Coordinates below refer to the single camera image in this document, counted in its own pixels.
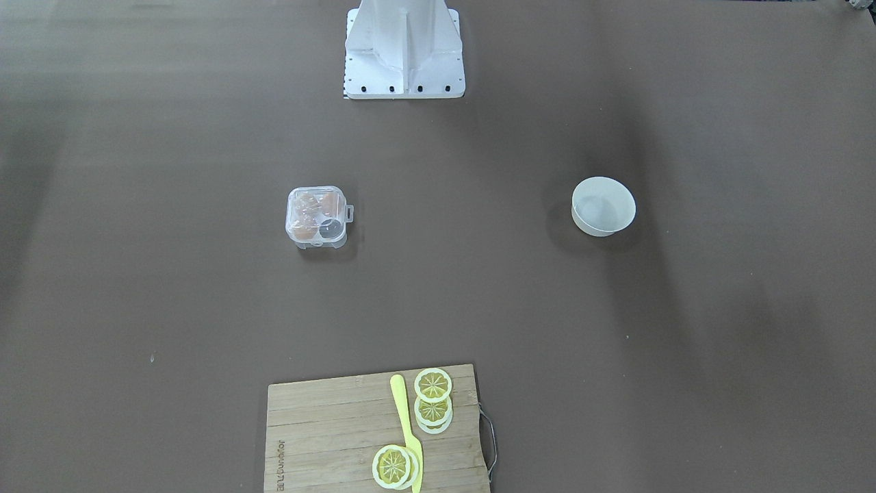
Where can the brown egg carried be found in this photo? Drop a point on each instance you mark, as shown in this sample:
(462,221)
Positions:
(330,203)

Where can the clear plastic egg box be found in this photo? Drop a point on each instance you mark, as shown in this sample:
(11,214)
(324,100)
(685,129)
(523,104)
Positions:
(333,230)

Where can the brown egg near lid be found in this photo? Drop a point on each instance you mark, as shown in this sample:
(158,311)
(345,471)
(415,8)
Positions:
(303,230)

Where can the brown egg far row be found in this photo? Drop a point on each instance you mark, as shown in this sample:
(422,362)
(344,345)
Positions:
(305,203)

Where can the lemon slice upper pair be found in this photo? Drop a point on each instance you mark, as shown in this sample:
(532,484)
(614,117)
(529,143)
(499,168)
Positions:
(433,385)

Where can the lemon slice pair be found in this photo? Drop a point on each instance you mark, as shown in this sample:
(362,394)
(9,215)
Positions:
(433,417)
(433,385)

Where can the yellow plastic knife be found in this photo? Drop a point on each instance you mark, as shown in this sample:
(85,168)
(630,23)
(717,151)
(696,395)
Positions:
(400,397)

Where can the white bowl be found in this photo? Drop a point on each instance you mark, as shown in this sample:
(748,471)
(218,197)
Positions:
(601,206)

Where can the lemon slice lower pair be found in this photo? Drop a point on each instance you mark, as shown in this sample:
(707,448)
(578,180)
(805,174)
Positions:
(433,417)

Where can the wooden cutting board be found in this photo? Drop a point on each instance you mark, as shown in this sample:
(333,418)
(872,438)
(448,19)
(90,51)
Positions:
(322,435)

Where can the lemon slice single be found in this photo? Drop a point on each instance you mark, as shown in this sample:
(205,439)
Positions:
(395,467)

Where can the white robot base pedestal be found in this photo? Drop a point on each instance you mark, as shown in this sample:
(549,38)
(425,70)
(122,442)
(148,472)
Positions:
(403,50)

